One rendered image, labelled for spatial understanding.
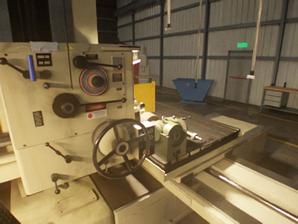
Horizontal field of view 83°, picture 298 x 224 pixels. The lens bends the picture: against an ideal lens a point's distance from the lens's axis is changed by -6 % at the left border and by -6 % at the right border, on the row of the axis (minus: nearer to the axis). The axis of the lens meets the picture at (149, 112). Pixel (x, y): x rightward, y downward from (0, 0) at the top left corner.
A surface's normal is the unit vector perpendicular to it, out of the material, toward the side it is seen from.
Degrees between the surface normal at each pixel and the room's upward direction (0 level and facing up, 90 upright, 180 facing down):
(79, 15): 90
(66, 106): 90
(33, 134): 90
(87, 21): 90
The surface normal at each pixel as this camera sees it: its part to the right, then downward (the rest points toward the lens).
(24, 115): 0.59, 0.23
